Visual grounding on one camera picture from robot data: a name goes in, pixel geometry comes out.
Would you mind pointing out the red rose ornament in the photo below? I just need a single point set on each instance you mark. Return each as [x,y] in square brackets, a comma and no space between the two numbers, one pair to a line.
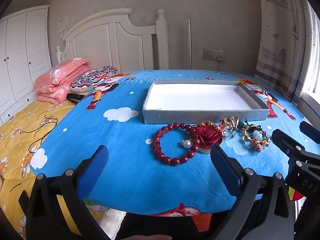
[206,135]

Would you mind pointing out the dark cloth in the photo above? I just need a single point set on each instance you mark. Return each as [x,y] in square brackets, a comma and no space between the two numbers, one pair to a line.
[75,98]

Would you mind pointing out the white wardrobe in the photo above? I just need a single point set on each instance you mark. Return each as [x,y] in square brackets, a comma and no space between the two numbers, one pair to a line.
[17,55]

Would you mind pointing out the blue cartoon printed blanket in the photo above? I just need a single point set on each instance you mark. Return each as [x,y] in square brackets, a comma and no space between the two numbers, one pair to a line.
[125,167]

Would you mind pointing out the white charger plug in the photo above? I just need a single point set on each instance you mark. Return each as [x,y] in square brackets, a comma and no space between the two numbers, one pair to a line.
[221,58]

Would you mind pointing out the ship printed curtain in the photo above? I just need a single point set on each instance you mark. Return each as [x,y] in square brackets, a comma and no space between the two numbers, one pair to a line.
[277,30]

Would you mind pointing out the white wooden headboard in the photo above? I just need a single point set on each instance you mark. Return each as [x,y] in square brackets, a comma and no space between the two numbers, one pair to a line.
[100,42]

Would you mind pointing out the metal pole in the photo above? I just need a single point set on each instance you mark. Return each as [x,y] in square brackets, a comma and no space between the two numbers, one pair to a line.
[190,45]

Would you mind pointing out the grey shallow cardboard box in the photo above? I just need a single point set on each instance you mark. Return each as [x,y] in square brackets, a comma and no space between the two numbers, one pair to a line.
[200,97]

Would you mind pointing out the wall socket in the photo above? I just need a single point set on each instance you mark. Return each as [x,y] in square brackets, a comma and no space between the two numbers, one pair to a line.
[220,52]

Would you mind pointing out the patterned round pillow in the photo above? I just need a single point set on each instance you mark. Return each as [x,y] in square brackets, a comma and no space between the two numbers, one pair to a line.
[92,77]

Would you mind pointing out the yellow floral bedsheet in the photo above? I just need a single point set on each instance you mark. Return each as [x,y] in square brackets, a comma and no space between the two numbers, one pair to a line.
[15,142]

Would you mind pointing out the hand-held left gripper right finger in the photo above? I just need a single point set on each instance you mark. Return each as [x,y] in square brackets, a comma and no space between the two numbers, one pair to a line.
[225,170]

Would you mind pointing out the paper wall notice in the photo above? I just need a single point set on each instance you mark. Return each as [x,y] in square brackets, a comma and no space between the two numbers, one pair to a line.
[63,26]

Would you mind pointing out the pink folded quilt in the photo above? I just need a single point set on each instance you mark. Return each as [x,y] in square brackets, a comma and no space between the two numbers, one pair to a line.
[57,80]

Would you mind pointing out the wall switch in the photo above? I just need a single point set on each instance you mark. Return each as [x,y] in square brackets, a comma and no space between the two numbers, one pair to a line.
[208,54]

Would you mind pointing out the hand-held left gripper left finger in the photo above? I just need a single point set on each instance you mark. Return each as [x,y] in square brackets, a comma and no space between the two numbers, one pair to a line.
[96,170]

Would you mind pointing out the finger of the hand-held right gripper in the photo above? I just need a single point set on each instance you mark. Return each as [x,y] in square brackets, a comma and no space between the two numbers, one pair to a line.
[308,129]
[287,145]

